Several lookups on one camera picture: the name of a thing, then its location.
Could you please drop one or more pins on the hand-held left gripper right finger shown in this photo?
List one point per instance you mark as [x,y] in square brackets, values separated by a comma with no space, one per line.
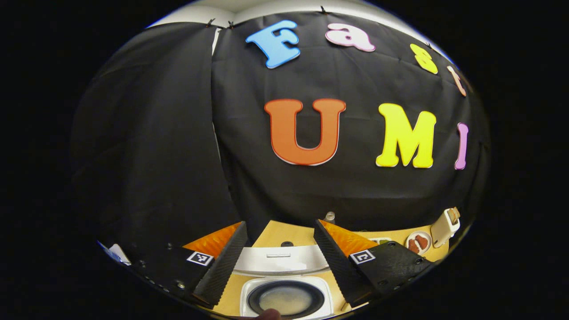
[340,262]

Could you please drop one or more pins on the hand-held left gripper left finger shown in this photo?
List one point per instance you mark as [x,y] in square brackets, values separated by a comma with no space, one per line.
[222,262]

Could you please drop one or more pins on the white rice cooker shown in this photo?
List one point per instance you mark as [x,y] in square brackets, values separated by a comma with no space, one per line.
[284,264]

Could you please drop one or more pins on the white rice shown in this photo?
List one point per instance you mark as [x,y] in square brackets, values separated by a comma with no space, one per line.
[289,300]

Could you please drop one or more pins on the white divided grain dish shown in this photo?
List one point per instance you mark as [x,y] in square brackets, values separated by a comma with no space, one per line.
[382,241]

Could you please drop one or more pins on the brown meat piece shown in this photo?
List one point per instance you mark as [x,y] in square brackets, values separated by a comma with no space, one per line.
[422,241]
[413,245]

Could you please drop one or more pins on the white round plate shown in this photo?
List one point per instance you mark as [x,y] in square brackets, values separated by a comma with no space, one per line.
[429,242]

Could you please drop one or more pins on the white and blue board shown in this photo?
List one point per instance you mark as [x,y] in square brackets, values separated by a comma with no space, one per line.
[116,254]

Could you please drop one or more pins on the white toaster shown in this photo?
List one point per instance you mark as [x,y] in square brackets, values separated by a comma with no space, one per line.
[442,231]

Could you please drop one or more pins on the toast slice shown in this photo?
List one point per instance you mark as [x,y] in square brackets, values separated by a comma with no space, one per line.
[453,215]

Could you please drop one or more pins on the black backdrop cloth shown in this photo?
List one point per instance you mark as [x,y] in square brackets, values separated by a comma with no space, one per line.
[155,155]

